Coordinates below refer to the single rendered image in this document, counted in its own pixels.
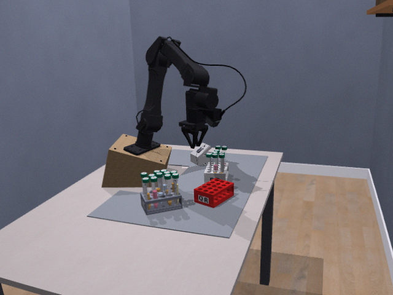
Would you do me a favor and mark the grey bench mat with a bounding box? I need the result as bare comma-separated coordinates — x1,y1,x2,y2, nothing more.
87,149,268,238

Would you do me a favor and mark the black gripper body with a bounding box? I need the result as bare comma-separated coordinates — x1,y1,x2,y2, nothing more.
179,106,208,131

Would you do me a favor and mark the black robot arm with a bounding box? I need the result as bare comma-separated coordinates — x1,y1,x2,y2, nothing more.
123,36,222,155

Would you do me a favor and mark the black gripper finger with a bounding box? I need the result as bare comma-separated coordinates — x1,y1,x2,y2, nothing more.
196,127,208,147
181,129,199,149

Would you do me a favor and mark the grey tube rack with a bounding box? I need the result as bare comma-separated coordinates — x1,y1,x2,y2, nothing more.
140,187,182,215

